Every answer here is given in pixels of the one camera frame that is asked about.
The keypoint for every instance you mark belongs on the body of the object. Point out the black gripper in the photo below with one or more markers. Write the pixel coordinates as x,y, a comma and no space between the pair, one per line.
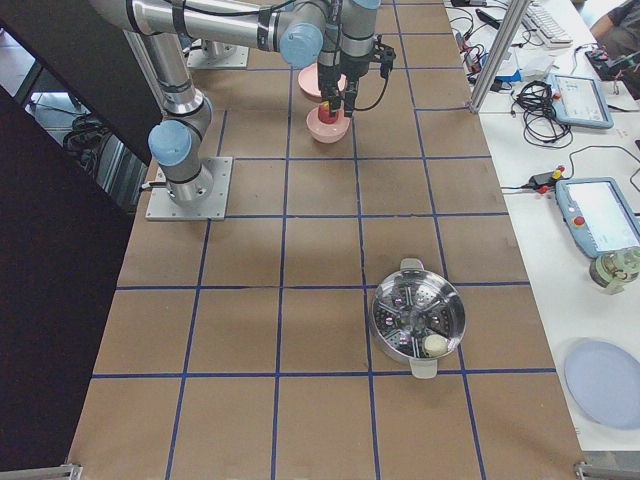
353,66
331,76

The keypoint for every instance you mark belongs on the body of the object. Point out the red yellow apple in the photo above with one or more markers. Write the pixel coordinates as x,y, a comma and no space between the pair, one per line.
326,114

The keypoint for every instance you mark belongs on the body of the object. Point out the pink bowl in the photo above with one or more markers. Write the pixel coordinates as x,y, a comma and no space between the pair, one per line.
327,133

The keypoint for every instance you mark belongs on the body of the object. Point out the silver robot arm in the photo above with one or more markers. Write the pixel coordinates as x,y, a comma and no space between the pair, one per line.
169,38
329,54

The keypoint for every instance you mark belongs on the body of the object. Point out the pink plate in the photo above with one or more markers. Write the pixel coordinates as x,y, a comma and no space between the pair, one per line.
308,81

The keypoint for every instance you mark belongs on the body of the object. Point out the blue plate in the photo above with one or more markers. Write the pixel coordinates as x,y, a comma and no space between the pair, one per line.
603,379

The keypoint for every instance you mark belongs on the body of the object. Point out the steel steamer pot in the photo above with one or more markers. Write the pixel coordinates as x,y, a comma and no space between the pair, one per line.
411,304

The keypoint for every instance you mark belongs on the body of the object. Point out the teach pendant tablet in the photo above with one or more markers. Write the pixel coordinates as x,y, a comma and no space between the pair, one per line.
597,215
579,101

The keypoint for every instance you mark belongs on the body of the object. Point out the white steamed bun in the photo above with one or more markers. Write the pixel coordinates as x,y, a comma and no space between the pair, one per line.
435,345

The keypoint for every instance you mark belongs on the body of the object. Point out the glass jar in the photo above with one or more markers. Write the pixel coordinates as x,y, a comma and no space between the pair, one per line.
613,270

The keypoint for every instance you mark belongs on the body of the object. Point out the aluminium frame post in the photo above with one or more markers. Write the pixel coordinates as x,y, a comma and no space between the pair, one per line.
505,34

